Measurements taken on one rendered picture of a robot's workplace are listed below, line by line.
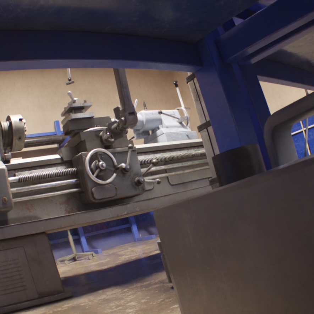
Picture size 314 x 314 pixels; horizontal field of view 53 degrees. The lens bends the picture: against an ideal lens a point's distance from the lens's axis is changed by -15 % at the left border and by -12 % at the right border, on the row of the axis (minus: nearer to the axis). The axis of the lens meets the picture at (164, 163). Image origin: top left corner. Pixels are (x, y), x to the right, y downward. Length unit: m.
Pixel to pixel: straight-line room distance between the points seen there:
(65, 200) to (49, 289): 0.58
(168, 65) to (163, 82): 6.93
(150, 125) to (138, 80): 4.41
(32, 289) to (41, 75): 4.81
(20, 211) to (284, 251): 1.90
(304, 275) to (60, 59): 0.46
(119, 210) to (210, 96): 1.47
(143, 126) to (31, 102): 3.42
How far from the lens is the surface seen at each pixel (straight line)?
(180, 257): 0.31
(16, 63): 0.52
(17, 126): 2.28
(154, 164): 2.16
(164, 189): 2.53
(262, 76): 0.89
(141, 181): 2.16
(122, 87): 1.82
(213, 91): 0.70
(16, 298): 1.93
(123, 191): 2.14
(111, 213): 2.06
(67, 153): 2.18
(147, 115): 2.84
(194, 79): 1.58
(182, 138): 2.87
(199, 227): 0.27
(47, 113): 5.98
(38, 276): 1.96
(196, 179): 2.74
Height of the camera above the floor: 0.35
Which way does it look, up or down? 8 degrees up
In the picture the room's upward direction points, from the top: 15 degrees counter-clockwise
